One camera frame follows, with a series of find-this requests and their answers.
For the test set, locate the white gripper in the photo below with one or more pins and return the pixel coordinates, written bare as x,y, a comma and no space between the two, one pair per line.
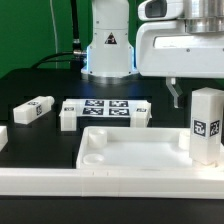
165,49

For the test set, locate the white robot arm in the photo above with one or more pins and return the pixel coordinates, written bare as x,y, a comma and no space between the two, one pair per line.
110,56

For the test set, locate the white desk top tray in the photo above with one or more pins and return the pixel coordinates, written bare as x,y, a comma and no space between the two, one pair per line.
139,149

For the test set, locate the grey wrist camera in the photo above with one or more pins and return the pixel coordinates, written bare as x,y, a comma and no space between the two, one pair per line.
160,10

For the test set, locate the white marker base plate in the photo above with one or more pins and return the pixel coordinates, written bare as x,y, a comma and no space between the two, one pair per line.
121,108

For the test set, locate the white front fence bar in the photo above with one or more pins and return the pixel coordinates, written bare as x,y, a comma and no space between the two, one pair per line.
207,184

